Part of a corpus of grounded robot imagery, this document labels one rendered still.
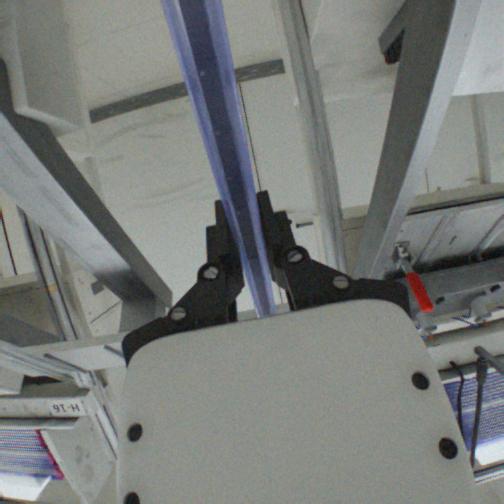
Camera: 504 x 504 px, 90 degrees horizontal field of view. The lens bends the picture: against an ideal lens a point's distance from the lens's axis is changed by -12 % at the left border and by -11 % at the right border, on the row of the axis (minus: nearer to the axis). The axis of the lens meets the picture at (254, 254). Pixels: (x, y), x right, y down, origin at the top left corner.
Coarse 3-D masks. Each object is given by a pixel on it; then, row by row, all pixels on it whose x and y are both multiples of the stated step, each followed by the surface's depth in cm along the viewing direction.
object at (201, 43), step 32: (160, 0) 6; (192, 0) 6; (192, 32) 6; (224, 32) 6; (192, 64) 7; (224, 64) 7; (192, 96) 8; (224, 96) 8; (224, 128) 9; (224, 160) 10; (224, 192) 11; (256, 224) 12; (256, 256) 14; (256, 288) 17
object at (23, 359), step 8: (0, 344) 22; (0, 352) 22; (8, 352) 23; (16, 352) 23; (24, 352) 24; (8, 360) 23; (16, 360) 23; (24, 360) 24; (32, 360) 25; (40, 360) 26; (32, 368) 25; (40, 368) 26; (48, 368) 27; (56, 368) 28; (64, 368) 29; (56, 376) 28; (64, 376) 29; (72, 376) 30; (80, 376) 32; (88, 376) 33; (80, 384) 32; (88, 384) 33
